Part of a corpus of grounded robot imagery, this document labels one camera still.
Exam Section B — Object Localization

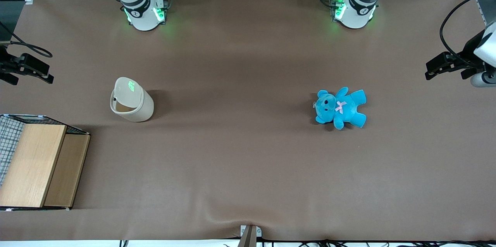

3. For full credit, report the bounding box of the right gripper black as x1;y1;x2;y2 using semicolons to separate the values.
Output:
0;47;54;85

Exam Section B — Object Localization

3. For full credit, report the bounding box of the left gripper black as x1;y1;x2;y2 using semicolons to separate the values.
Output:
425;52;485;81

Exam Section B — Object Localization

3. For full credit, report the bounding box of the cream flip-lid trash can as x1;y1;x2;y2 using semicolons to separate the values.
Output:
110;77;154;123

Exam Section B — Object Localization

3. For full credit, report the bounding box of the wooden step shelf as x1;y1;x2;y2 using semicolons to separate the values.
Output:
0;114;91;211

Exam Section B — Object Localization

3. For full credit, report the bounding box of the large light wooden shelf board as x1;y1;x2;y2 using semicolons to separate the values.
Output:
0;124;67;208

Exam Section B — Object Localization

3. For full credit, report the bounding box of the narrow wooden shelf board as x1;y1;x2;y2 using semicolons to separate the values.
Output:
44;134;91;207

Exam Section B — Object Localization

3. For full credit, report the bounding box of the blue teddy bear plush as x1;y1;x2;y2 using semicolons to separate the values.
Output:
315;87;367;130

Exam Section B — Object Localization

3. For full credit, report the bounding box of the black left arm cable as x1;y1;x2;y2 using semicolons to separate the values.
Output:
440;0;496;67

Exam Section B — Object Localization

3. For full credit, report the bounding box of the grey metal table bracket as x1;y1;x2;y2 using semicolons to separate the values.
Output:
237;225;262;247

